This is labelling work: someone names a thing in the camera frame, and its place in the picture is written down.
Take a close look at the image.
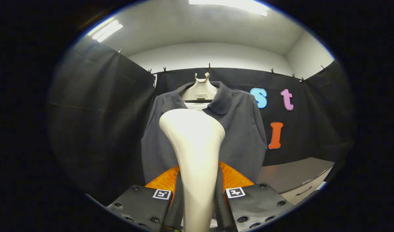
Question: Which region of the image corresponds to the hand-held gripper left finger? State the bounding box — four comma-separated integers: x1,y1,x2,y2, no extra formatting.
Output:
106,166,184,232

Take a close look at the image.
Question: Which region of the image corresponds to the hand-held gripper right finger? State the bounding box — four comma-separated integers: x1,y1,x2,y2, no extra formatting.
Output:
215,161,294,232

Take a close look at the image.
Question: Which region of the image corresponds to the white garment steamer head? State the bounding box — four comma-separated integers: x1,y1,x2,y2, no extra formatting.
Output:
159,109,226,232

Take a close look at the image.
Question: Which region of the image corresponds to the dark grey button shirt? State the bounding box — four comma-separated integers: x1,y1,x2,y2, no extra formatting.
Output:
141,81,267,185

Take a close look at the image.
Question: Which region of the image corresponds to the beige clothes hanger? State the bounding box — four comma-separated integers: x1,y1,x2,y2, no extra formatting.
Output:
182,72,218,104

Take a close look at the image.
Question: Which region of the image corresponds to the beige cabinet with grey top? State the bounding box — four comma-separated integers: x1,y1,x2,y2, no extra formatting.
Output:
256,157,335,206

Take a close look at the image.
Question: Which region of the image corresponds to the black backdrop cloth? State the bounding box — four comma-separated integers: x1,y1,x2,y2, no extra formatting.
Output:
47,35,355,207

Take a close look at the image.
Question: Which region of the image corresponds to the row of black clips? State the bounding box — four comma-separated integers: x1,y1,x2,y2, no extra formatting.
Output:
117,48,326,82

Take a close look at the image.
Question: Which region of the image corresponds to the narrow ceiling light strip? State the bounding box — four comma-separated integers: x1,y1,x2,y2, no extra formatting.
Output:
88,18,124,43

